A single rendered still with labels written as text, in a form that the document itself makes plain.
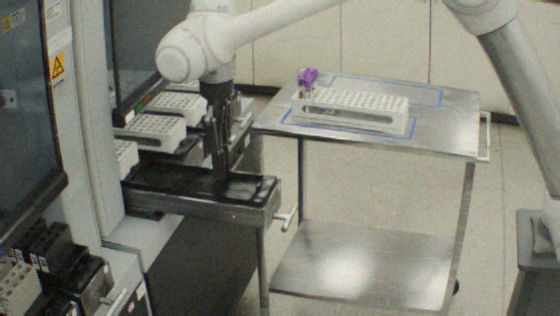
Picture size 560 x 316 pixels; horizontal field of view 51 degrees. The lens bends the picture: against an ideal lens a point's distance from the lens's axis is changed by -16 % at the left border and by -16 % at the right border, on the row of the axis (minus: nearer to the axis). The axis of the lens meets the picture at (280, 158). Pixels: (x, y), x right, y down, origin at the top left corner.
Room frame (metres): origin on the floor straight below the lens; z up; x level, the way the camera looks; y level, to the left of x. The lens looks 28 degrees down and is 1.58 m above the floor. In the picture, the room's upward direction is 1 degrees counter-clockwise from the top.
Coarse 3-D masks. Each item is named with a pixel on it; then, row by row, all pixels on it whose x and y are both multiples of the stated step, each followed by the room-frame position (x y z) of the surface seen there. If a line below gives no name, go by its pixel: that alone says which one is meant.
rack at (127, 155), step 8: (120, 144) 1.42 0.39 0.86; (128, 144) 1.43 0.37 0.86; (136, 144) 1.42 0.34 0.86; (120, 152) 1.38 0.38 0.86; (128, 152) 1.38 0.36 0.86; (136, 152) 1.41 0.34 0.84; (120, 160) 1.34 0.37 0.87; (128, 160) 1.37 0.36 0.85; (136, 160) 1.41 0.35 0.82; (120, 168) 1.33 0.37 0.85; (128, 168) 1.37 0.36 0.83; (120, 176) 1.33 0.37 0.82
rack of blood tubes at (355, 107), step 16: (320, 96) 1.63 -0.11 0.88; (336, 96) 1.64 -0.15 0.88; (352, 96) 1.65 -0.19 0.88; (368, 96) 1.64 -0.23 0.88; (384, 96) 1.63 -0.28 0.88; (320, 112) 1.62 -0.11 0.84; (336, 112) 1.62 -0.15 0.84; (352, 112) 1.66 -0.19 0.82; (368, 112) 1.55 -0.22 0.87; (384, 112) 1.54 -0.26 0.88; (400, 112) 1.53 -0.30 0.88; (368, 128) 1.55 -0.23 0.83; (384, 128) 1.54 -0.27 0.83; (400, 128) 1.53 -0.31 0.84
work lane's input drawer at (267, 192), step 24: (144, 168) 1.41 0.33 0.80; (168, 168) 1.41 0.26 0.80; (192, 168) 1.39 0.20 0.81; (144, 192) 1.30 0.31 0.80; (168, 192) 1.29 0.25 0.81; (192, 192) 1.27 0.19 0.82; (216, 192) 1.29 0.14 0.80; (240, 192) 1.29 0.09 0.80; (264, 192) 1.27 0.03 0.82; (192, 216) 1.26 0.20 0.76; (216, 216) 1.25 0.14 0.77; (240, 216) 1.23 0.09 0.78; (264, 216) 1.22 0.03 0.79; (288, 216) 1.27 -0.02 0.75
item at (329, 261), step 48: (288, 96) 1.78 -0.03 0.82; (432, 96) 1.78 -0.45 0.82; (384, 144) 1.48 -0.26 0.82; (432, 144) 1.47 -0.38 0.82; (336, 240) 1.84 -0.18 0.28; (384, 240) 1.83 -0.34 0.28; (432, 240) 1.81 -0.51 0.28; (288, 288) 1.59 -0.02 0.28; (336, 288) 1.58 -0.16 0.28; (384, 288) 1.57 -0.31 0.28; (432, 288) 1.55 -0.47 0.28
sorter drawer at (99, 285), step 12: (84, 264) 0.99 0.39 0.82; (96, 264) 0.99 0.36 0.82; (108, 264) 1.02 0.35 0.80; (72, 276) 0.97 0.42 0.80; (84, 276) 0.95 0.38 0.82; (96, 276) 0.97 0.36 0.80; (108, 276) 1.01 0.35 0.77; (60, 288) 0.92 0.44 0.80; (72, 288) 0.92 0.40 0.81; (84, 288) 0.93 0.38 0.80; (96, 288) 0.96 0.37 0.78; (108, 288) 1.00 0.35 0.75; (72, 300) 0.91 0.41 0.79; (84, 300) 0.91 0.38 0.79; (96, 300) 0.95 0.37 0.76; (108, 300) 0.96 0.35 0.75; (120, 300) 0.96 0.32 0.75; (84, 312) 0.90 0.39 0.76; (108, 312) 0.92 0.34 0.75
